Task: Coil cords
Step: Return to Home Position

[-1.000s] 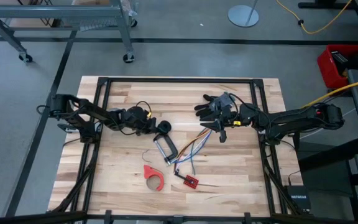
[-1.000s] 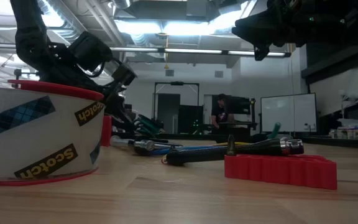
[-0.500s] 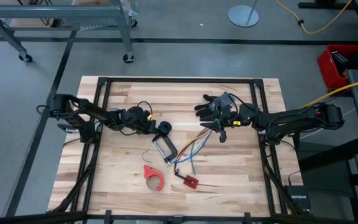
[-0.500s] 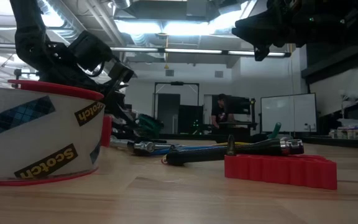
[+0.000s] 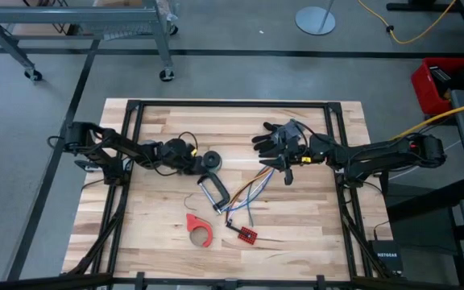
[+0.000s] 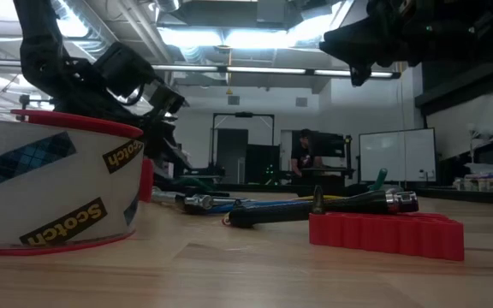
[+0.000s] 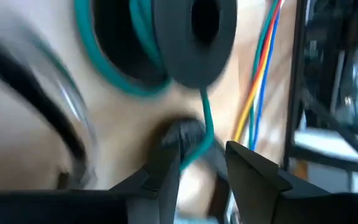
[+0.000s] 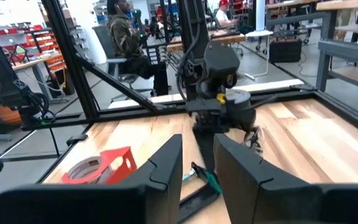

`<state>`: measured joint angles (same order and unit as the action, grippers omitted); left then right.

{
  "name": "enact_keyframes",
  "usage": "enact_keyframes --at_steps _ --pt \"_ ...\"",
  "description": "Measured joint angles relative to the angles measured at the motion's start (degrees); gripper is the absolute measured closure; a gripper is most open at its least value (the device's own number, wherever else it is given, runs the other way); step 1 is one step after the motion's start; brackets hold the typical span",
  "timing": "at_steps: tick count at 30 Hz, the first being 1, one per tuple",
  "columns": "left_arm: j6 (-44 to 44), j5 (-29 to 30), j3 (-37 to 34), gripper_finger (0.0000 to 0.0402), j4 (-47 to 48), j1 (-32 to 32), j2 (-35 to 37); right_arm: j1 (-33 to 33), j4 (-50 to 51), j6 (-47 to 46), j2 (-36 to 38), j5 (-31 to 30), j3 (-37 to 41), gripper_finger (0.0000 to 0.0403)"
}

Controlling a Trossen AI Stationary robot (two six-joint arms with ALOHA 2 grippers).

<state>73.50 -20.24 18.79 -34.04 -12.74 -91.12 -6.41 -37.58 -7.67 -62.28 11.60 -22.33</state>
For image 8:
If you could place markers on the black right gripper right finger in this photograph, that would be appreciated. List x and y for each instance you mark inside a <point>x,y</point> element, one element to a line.
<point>291,205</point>

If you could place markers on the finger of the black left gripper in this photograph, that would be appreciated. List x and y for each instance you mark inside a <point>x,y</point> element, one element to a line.
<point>201,146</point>
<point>210,149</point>

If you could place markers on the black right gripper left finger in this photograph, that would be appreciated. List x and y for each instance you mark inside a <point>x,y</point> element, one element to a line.
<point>104,205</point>

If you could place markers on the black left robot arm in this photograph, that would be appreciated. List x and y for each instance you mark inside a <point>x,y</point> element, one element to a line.
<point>221,62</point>

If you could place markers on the black robot arm with green light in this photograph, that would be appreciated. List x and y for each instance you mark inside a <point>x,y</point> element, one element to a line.
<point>141,28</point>

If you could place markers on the red Scotch tape dispenser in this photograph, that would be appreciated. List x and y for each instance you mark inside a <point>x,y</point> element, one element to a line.
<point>117,158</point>

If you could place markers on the wooden table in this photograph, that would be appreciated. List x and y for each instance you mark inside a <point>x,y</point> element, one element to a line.
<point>26,63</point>
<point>228,39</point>
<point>291,4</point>

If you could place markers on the white round stand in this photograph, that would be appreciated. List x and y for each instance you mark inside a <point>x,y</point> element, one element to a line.
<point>259,33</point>

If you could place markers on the person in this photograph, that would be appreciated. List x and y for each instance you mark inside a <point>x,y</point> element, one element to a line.
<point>123,37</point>
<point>222,15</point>

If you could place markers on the black equipment case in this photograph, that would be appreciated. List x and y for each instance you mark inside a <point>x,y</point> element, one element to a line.
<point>285,50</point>

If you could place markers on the white building column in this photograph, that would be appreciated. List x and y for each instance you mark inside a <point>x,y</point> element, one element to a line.
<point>260,14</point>

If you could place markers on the grey office chair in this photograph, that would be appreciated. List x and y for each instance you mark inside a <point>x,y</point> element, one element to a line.
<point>104,40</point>

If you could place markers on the orange object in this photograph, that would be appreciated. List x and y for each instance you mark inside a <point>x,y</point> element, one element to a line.
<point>8,115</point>

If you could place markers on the grey metal workbench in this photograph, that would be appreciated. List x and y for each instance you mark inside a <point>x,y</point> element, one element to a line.
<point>346,51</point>

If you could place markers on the shelf with red bins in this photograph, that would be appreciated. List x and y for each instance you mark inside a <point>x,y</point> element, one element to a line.
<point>39,40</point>

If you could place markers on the grey duct tape roll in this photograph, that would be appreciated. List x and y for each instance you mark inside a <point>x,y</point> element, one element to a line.
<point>238,95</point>

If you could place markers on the black aluminium rig frame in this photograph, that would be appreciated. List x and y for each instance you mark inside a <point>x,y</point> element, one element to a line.
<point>70,62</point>

